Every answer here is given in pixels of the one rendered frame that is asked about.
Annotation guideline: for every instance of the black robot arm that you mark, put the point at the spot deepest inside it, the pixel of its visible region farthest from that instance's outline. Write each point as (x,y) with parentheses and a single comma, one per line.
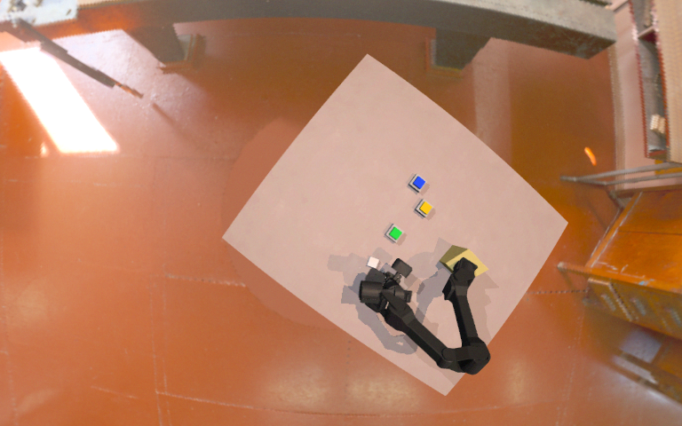
(471,357)

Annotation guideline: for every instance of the blue button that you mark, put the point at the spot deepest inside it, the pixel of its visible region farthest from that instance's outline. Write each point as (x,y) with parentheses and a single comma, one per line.
(417,183)

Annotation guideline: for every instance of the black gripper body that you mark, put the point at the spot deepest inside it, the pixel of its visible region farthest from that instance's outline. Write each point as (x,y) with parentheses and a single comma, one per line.
(401,268)

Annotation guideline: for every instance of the green button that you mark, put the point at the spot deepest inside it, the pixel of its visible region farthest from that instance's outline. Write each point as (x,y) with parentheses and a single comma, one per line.
(394,233)

